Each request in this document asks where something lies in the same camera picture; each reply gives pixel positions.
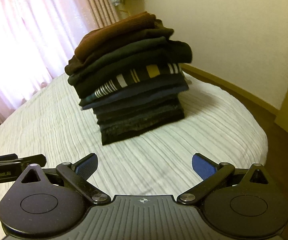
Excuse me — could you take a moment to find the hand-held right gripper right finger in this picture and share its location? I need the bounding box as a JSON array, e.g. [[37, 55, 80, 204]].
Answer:
[[178, 152, 271, 204]]

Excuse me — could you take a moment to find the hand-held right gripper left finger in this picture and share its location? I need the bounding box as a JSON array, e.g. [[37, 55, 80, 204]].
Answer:
[[21, 152, 112, 204]]

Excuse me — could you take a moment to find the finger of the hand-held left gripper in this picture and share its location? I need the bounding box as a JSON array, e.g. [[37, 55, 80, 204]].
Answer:
[[0, 154, 46, 167]]

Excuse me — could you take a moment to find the brown garment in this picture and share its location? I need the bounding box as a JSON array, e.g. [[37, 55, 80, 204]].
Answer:
[[65, 11, 174, 75]]

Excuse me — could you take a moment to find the stack of folded dark clothes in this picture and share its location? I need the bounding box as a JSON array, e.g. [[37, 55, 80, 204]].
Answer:
[[68, 27, 193, 146]]

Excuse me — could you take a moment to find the grey striped bedspread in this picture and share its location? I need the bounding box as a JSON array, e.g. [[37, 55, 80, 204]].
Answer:
[[0, 66, 268, 200]]

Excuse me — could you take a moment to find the sheer white curtain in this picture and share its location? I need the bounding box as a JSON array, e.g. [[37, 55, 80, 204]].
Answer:
[[0, 0, 102, 110]]

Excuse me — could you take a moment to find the beige pleated drape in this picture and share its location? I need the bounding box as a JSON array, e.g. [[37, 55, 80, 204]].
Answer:
[[80, 0, 121, 30]]

